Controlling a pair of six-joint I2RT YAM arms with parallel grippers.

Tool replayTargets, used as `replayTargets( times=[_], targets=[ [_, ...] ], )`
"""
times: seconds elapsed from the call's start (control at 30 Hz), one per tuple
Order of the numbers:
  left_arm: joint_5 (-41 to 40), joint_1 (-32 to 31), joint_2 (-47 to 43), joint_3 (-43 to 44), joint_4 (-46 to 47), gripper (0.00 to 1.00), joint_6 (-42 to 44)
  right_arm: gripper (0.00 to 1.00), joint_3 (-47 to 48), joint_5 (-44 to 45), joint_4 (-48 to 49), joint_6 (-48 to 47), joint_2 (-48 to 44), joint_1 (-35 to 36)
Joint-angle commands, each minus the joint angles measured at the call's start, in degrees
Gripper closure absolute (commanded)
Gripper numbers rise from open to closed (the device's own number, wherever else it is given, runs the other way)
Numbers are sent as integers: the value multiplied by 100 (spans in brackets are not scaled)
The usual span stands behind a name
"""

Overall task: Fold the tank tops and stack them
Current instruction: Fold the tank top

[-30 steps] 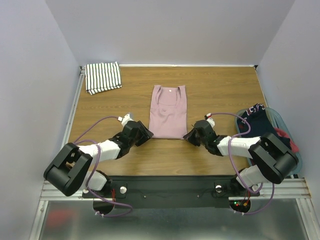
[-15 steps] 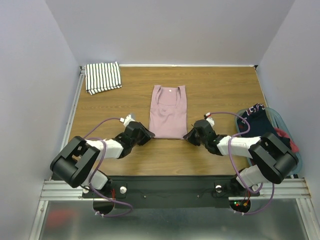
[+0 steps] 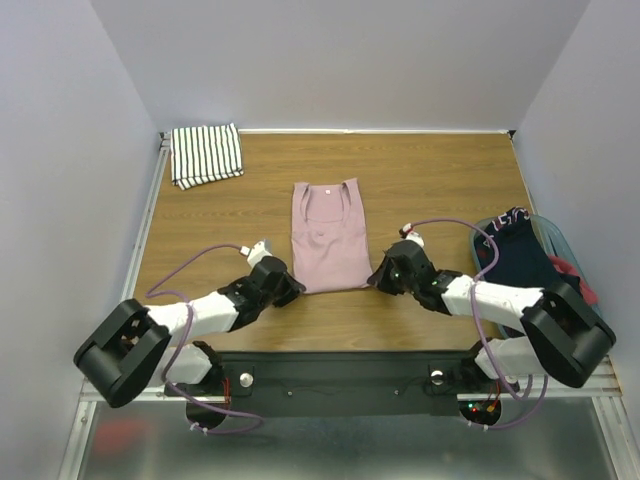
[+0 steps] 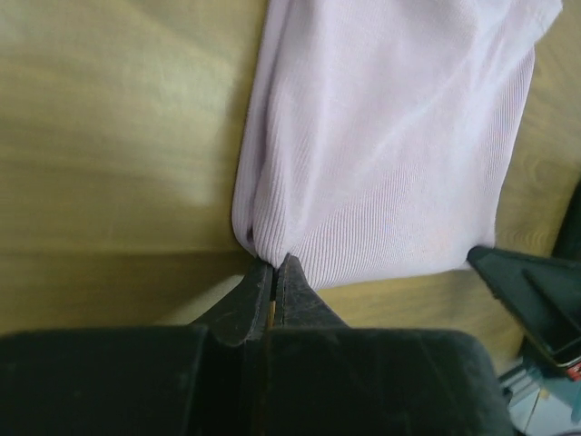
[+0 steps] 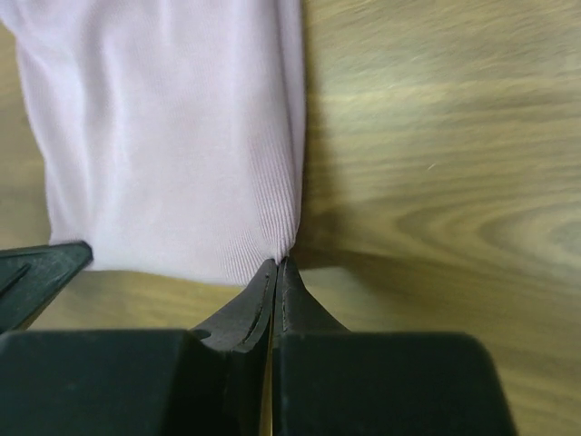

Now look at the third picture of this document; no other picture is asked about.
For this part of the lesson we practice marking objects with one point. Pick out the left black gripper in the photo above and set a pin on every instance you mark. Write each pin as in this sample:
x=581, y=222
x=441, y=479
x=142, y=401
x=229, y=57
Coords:
x=292, y=290

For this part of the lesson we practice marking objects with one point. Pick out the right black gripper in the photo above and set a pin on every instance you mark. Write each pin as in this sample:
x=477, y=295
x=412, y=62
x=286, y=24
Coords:
x=382, y=279

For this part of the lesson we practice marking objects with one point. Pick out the pink tank top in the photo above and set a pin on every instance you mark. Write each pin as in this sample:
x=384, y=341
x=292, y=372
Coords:
x=329, y=237

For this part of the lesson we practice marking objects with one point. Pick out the black white striped tank top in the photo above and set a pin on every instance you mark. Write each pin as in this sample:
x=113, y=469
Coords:
x=205, y=154

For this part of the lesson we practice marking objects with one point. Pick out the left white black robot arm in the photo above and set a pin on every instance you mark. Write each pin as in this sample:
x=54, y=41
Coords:
x=128, y=349

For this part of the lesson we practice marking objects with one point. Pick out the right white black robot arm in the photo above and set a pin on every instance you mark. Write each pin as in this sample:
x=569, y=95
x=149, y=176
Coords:
x=561, y=336

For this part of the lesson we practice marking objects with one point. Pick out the navy patterned garment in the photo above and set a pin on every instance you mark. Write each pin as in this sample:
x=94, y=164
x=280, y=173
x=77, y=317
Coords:
x=522, y=262

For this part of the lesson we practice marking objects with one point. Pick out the teal laundry basket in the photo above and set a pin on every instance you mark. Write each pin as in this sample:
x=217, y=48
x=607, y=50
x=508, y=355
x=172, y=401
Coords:
x=548, y=234

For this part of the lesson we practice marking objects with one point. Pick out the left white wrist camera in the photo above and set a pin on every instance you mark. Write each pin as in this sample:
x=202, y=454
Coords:
x=257, y=252

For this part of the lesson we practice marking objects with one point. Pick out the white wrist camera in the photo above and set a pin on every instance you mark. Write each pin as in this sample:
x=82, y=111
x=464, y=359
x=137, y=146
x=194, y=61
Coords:
x=257, y=252
x=408, y=233

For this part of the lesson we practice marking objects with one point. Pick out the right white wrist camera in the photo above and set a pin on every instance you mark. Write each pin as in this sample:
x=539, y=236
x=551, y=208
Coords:
x=408, y=233

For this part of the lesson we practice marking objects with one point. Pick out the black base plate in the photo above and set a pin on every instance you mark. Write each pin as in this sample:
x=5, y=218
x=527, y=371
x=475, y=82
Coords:
x=322, y=384

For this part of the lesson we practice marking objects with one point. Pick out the aluminium frame rail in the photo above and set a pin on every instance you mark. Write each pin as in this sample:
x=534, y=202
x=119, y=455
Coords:
x=603, y=383

